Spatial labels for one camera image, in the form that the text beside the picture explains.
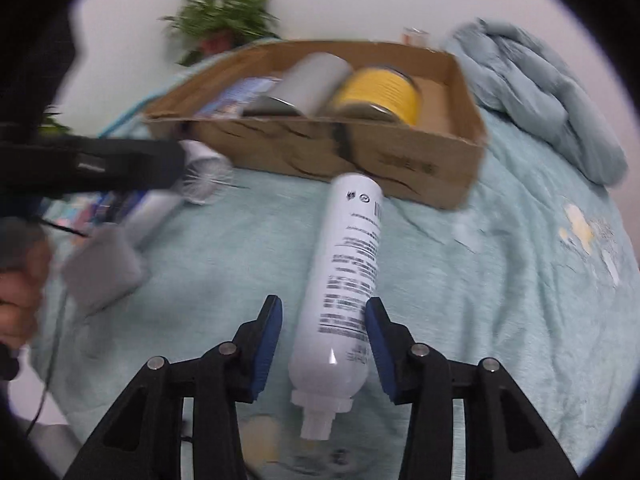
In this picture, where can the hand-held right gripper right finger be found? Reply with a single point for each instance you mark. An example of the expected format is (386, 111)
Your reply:
(380, 355)

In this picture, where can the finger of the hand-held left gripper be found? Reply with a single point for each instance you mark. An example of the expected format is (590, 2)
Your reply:
(150, 165)

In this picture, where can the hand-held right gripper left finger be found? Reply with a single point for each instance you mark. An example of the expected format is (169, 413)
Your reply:
(267, 350)

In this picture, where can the white hair dryer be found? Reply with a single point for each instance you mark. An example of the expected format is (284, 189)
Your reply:
(200, 182)

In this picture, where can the dark printed box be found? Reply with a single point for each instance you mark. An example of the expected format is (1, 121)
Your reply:
(85, 215)

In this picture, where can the white plastic bottle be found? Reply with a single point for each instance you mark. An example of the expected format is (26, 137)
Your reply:
(345, 270)

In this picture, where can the light grey rectangular box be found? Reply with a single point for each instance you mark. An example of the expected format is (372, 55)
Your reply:
(105, 265)

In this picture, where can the colourful cartoon printed box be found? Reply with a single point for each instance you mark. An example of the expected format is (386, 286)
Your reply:
(240, 92)

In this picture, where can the silver metal can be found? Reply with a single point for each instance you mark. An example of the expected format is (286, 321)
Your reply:
(310, 80)

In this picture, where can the wide cardboard tray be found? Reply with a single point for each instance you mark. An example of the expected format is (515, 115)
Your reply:
(400, 160)

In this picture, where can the yellow label jar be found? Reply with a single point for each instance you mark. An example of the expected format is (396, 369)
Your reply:
(380, 90)

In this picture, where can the person's left hand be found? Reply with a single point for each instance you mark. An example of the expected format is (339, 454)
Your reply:
(20, 310)

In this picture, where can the small potted green plant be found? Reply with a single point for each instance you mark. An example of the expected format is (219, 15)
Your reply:
(225, 15)

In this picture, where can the small orange jar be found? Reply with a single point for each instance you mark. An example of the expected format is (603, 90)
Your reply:
(416, 37)

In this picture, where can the light blue quilt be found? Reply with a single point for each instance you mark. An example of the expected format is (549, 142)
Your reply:
(525, 85)

